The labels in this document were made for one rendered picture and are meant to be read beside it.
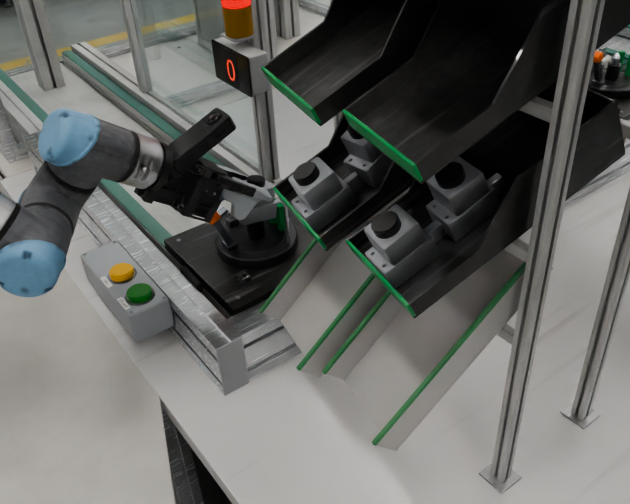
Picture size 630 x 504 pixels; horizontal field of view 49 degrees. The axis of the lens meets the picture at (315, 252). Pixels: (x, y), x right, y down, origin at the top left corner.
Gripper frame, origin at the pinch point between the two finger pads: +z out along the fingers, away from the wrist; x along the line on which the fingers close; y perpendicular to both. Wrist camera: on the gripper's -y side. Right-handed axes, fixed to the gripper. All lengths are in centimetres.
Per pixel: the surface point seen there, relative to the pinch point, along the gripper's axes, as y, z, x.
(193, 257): 15.9, -2.8, -3.9
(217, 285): 16.3, -3.2, 5.3
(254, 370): 24.6, 1.5, 16.6
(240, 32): -20.8, -4.4, -16.6
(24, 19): 0, -6, -105
